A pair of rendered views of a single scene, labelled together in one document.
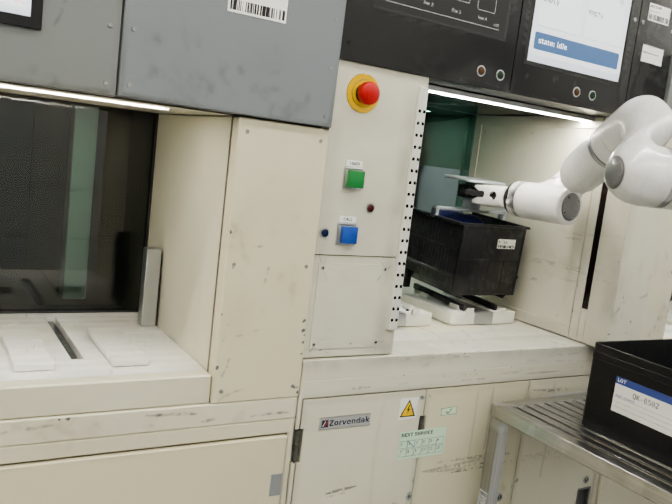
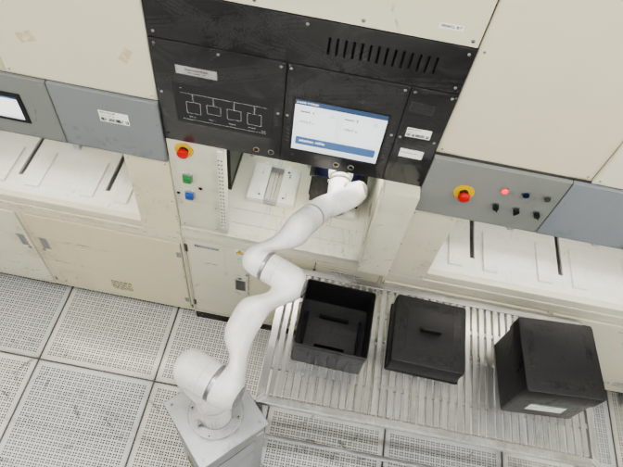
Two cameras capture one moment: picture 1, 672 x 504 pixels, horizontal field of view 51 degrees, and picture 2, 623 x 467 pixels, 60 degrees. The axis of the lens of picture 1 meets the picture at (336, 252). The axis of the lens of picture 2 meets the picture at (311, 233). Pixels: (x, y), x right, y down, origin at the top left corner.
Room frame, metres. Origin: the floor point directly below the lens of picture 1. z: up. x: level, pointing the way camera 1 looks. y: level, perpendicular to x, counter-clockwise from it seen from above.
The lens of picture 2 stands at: (0.49, -1.08, 2.78)
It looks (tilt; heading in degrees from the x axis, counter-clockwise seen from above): 56 degrees down; 32
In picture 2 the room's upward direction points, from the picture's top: 10 degrees clockwise
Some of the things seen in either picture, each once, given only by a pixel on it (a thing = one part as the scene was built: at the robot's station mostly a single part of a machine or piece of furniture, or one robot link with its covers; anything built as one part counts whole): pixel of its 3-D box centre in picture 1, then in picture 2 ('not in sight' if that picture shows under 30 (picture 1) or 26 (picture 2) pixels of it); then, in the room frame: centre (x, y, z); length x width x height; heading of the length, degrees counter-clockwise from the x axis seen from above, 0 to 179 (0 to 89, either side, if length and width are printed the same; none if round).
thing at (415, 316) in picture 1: (370, 306); (273, 184); (1.67, -0.10, 0.89); 0.22 x 0.21 x 0.04; 32
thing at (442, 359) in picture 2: not in sight; (427, 335); (1.58, -1.02, 0.83); 0.29 x 0.29 x 0.13; 30
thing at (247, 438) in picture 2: not in sight; (220, 438); (0.82, -0.61, 0.38); 0.28 x 0.28 x 0.76; 77
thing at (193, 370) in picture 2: not in sight; (203, 380); (0.81, -0.58, 1.07); 0.19 x 0.12 x 0.24; 101
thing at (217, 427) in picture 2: not in sight; (214, 405); (0.82, -0.61, 0.85); 0.19 x 0.19 x 0.18
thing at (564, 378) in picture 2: not in sight; (545, 369); (1.75, -1.43, 0.89); 0.29 x 0.29 x 0.25; 35
